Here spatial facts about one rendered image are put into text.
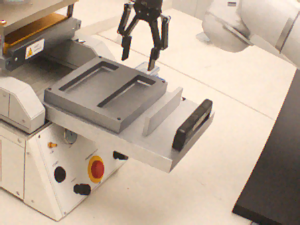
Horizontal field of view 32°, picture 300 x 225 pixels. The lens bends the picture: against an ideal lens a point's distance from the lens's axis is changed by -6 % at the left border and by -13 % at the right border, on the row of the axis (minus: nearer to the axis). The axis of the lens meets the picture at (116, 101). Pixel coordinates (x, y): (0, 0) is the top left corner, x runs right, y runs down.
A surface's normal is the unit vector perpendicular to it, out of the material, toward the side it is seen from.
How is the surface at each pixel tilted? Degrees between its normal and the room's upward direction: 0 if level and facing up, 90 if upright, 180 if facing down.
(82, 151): 65
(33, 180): 90
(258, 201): 43
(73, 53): 90
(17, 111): 90
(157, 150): 0
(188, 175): 0
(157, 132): 0
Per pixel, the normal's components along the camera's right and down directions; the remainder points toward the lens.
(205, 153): 0.14, -0.86
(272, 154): -0.25, -0.38
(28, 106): 0.67, -0.42
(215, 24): -0.76, -0.06
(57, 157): 0.84, -0.04
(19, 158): -0.48, 0.37
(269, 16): -0.57, 0.14
